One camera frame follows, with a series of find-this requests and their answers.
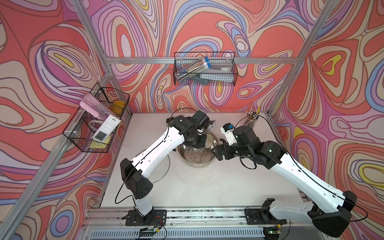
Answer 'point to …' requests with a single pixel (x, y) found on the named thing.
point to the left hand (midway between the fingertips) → (203, 145)
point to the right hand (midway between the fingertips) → (220, 152)
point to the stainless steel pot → (197, 156)
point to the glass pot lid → (161, 170)
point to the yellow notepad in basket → (98, 144)
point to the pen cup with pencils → (252, 117)
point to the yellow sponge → (117, 106)
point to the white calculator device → (106, 128)
